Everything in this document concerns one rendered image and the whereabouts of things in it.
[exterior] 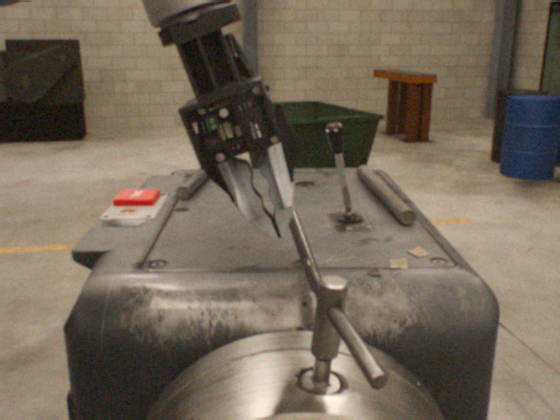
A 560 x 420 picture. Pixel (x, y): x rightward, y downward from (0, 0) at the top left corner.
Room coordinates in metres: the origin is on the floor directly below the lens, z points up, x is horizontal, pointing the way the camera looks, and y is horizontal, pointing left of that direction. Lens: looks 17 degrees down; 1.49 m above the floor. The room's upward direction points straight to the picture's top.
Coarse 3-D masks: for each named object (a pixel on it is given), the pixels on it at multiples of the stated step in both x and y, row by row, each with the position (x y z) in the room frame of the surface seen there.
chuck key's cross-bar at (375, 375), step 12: (300, 228) 0.50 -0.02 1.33; (300, 240) 0.48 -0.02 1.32; (300, 252) 0.47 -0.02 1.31; (312, 264) 0.45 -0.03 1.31; (312, 276) 0.43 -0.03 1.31; (312, 288) 0.42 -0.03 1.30; (336, 312) 0.37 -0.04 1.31; (336, 324) 0.36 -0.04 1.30; (348, 324) 0.35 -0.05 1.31; (348, 336) 0.33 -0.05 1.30; (360, 336) 0.33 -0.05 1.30; (348, 348) 0.33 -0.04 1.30; (360, 348) 0.32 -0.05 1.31; (360, 360) 0.31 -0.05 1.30; (372, 360) 0.30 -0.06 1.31; (372, 372) 0.29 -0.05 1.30; (384, 372) 0.29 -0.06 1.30; (372, 384) 0.29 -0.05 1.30; (384, 384) 0.29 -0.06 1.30
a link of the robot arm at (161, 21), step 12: (144, 0) 0.48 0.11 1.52; (156, 0) 0.47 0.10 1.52; (168, 0) 0.46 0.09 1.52; (180, 0) 0.46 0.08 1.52; (192, 0) 0.46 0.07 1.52; (204, 0) 0.47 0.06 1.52; (216, 0) 0.47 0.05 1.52; (228, 0) 0.49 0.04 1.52; (156, 12) 0.47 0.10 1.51; (168, 12) 0.47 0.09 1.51; (180, 12) 0.46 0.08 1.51; (192, 12) 0.47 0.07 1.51; (204, 12) 0.47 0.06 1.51; (156, 24) 0.48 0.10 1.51; (168, 24) 0.48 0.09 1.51
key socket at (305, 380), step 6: (306, 372) 0.40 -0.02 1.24; (312, 372) 0.40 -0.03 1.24; (300, 378) 0.39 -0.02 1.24; (306, 378) 0.39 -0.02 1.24; (330, 378) 0.39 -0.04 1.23; (336, 378) 0.39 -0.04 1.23; (306, 384) 0.38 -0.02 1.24; (312, 384) 0.38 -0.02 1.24; (330, 384) 0.38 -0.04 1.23; (336, 384) 0.38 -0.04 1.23; (312, 390) 0.37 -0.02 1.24; (318, 390) 0.37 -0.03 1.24; (324, 390) 0.37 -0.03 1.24; (330, 390) 0.38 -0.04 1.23; (336, 390) 0.38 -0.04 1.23
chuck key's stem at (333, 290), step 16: (320, 288) 0.38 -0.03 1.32; (336, 288) 0.38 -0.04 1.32; (320, 304) 0.38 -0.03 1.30; (336, 304) 0.38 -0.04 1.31; (320, 320) 0.38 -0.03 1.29; (320, 336) 0.38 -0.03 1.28; (336, 336) 0.38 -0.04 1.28; (320, 352) 0.38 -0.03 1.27; (336, 352) 0.38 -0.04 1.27; (320, 368) 0.38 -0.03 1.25; (320, 384) 0.38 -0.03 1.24
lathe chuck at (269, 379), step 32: (288, 352) 0.43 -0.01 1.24; (192, 384) 0.42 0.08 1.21; (224, 384) 0.40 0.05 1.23; (256, 384) 0.39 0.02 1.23; (288, 384) 0.38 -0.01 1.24; (352, 384) 0.39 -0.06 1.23; (160, 416) 0.41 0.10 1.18; (192, 416) 0.37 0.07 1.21; (224, 416) 0.36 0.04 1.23; (256, 416) 0.35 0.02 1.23; (288, 416) 0.34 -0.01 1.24; (320, 416) 0.34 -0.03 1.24; (352, 416) 0.35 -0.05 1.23; (384, 416) 0.36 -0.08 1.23; (416, 416) 0.38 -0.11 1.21
